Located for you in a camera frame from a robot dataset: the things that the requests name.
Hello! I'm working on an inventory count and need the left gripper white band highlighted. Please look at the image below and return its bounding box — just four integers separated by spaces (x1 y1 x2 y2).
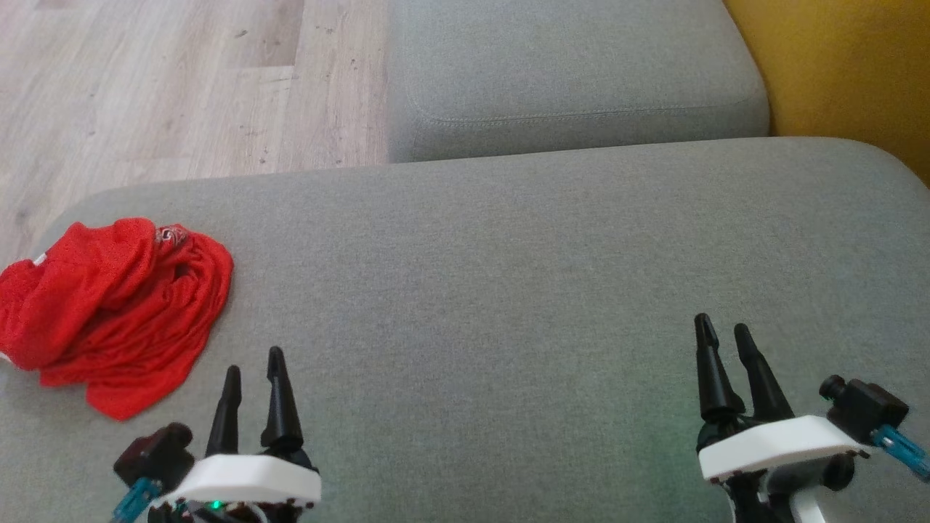
149 346 322 523

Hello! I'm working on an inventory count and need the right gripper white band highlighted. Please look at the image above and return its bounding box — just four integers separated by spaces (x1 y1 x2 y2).
694 313 869 523

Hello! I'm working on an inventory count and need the red basketball jersey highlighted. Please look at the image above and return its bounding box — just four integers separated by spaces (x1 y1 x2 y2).
0 218 235 422

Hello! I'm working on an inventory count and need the large grey sofa seat cushion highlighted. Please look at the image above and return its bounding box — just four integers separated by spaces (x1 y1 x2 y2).
0 137 930 523

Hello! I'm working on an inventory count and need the yellow sofa back cushion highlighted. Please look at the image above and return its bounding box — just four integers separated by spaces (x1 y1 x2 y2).
723 0 930 186

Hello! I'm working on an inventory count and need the small grey sofa seat cushion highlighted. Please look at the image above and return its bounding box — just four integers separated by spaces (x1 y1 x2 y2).
385 0 771 164

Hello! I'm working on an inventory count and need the left black cable blue plug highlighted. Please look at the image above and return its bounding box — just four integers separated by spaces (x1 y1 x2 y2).
110 477 162 523

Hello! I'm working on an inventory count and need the black cable blue plug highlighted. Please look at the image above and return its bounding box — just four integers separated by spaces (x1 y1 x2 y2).
870 425 930 482
110 477 162 523

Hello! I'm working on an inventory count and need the right black cable blue plug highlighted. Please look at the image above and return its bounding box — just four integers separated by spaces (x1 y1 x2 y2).
870 425 930 482

